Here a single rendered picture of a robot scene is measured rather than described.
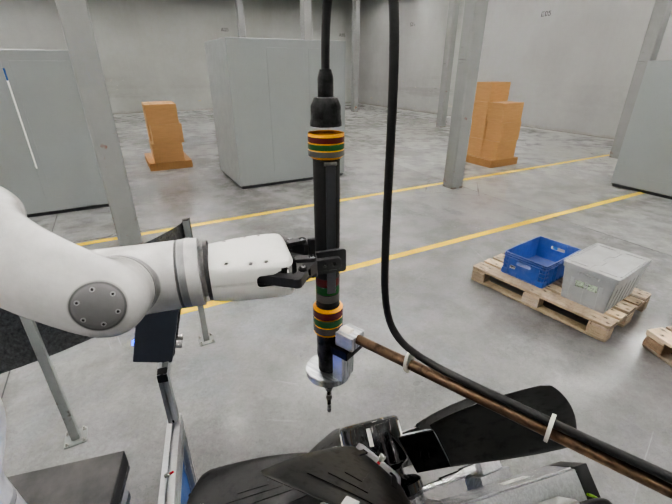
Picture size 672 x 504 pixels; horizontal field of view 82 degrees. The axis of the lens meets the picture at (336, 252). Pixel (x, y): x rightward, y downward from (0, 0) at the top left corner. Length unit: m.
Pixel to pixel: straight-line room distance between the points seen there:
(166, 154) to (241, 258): 8.17
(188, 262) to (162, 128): 8.09
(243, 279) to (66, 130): 6.04
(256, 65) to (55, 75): 2.60
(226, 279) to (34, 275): 0.17
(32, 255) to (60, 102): 6.01
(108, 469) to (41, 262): 0.83
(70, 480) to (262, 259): 0.87
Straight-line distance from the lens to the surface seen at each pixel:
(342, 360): 0.58
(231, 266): 0.46
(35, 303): 0.43
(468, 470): 0.97
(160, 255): 0.48
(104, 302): 0.41
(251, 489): 0.82
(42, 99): 6.43
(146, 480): 2.44
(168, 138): 8.57
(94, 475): 1.20
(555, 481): 0.97
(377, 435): 0.78
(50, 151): 6.51
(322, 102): 0.46
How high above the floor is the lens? 1.86
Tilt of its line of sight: 25 degrees down
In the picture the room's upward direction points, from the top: straight up
